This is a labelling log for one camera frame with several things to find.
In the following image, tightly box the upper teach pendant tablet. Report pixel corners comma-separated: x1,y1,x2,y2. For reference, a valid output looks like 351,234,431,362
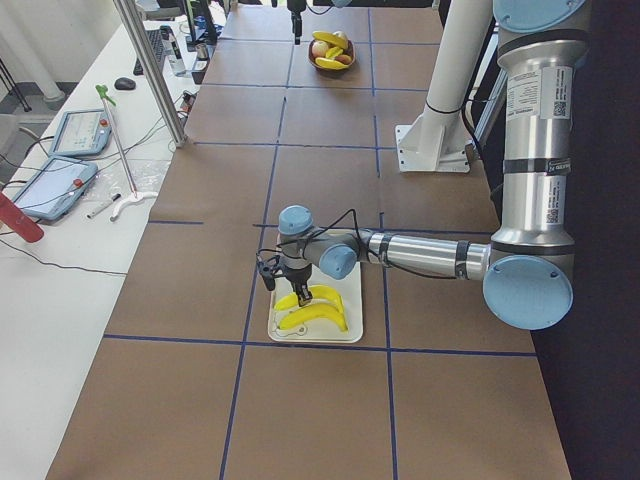
49,109,111,157

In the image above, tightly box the small steel cup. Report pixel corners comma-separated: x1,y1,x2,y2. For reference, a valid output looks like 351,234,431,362
195,43,209,61

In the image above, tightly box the black white marker pen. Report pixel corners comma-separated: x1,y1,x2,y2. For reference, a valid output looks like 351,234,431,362
86,193,121,219

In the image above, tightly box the aluminium frame post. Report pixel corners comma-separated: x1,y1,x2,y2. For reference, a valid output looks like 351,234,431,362
113,0,187,148

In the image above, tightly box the teach pendant tablet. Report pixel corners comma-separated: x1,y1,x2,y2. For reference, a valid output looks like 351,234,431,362
13,156,98,221
49,109,111,157

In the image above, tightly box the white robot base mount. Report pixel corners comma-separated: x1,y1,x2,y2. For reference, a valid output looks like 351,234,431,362
395,125,470,174

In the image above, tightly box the yellow banana basket edge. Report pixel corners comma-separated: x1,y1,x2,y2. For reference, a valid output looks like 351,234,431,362
314,57,349,71

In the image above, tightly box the brown wicker basket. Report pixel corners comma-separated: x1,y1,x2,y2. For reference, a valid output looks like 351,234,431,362
308,40,356,72

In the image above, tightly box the red water bottle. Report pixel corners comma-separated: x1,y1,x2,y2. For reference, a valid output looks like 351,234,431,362
0,193,44,243

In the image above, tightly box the small yellow banana piece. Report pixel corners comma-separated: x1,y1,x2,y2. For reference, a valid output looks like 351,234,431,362
325,46,344,59

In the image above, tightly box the white bear print tray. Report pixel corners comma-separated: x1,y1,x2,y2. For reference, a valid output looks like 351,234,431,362
268,229,365,344

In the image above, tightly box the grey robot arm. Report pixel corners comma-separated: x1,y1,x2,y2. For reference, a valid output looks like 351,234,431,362
259,1,592,330

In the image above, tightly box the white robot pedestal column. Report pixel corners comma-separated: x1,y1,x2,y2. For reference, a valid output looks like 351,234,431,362
426,0,493,114

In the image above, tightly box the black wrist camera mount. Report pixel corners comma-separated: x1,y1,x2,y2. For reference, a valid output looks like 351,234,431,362
256,254,281,292

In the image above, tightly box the red mango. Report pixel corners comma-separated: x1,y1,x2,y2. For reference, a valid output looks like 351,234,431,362
335,54,353,65

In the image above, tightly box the black keyboard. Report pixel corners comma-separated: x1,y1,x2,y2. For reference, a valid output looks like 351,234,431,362
133,29,165,76

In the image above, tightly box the black computer mouse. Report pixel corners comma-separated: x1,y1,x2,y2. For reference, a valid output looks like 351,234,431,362
114,77,136,91

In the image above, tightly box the lower teach pendant tablet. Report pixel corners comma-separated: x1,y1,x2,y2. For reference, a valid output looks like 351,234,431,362
13,156,98,221

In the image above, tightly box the yellow banana long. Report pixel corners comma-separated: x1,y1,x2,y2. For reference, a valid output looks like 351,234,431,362
274,285,344,313

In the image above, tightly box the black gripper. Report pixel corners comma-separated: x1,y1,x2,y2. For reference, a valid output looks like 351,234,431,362
284,267,313,306

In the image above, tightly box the pale yellow-pink apple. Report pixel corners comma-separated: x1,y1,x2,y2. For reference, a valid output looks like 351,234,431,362
311,40,331,58

